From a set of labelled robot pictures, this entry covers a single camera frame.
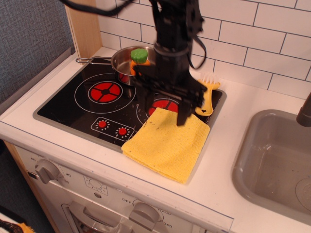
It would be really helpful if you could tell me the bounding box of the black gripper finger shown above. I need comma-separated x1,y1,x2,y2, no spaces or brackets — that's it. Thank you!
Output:
177,99,194,126
136,86,155,114

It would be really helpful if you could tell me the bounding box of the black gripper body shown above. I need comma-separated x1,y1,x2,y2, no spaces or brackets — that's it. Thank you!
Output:
134,46,207,108

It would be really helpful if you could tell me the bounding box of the yellow cloth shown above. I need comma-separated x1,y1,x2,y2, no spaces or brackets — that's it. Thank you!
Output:
121,108,210,184

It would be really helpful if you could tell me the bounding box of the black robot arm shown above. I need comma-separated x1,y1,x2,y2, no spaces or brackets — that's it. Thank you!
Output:
134,0,206,126

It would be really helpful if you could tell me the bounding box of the red right stove knob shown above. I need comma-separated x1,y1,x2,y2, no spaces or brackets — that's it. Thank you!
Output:
118,128,127,136

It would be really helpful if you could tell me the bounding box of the red stove knob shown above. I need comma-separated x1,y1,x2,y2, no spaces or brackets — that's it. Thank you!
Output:
118,128,127,136
98,120,107,129

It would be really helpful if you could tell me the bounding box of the red left stove knob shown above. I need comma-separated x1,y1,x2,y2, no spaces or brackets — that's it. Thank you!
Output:
98,120,107,129

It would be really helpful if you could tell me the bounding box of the black toy stove top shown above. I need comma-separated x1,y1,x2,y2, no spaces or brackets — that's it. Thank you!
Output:
34,61,225,151

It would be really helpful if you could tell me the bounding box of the yellow dish brush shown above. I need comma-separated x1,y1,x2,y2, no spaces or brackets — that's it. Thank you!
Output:
195,73,221,117

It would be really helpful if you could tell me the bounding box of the orange toy carrot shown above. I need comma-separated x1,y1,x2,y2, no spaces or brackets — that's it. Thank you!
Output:
130,48,151,76

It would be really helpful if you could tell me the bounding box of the grey sink basin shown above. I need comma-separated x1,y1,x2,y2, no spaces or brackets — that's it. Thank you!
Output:
232,109,311,225

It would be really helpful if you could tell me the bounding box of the grey oven knob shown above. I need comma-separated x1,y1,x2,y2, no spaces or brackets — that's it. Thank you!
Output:
129,202,160,231

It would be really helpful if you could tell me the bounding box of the grey faucet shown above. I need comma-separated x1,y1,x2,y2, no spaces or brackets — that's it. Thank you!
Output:
296,93,311,127

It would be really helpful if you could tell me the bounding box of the grey timer knob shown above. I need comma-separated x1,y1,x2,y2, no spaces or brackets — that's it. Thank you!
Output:
35,159,60,184

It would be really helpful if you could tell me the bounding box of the orange fuzzy object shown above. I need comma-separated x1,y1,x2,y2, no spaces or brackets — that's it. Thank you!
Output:
17,223,35,233

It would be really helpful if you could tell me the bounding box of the silver pot with handle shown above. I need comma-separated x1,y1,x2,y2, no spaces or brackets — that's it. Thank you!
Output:
76,46,156,86

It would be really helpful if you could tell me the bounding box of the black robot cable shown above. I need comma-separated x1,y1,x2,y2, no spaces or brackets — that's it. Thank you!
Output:
59,0,207,70

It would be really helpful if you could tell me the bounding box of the wooden side post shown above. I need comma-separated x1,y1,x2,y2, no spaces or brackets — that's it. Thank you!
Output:
65,6,102,58

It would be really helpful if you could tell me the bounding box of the grey oven door handle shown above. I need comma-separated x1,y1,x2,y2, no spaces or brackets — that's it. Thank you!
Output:
83,207,135,233

